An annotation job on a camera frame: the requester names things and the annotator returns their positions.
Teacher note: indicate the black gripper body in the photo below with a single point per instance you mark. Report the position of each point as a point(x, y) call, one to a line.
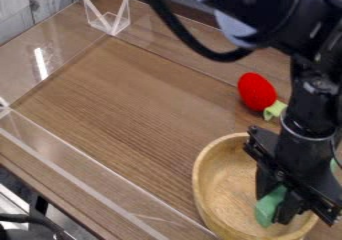
point(298, 155)

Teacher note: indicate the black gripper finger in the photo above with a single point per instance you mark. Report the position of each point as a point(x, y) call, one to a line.
point(291, 206)
point(268, 187)

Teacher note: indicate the light wooden bowl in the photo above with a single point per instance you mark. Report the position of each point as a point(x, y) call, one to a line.
point(223, 188)

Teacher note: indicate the green foam block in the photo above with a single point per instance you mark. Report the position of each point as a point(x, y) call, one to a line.
point(268, 205)

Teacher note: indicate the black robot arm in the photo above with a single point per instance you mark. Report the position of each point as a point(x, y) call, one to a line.
point(303, 28)

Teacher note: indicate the red plush strawberry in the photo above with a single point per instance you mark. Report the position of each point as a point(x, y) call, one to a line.
point(259, 96)

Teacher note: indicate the black metal table leg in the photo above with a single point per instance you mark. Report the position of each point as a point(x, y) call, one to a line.
point(44, 227)

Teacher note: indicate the clear acrylic tray wall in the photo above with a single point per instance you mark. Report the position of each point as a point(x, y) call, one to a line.
point(116, 164)

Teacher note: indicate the clear acrylic corner bracket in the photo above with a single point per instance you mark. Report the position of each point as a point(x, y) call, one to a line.
point(108, 22)

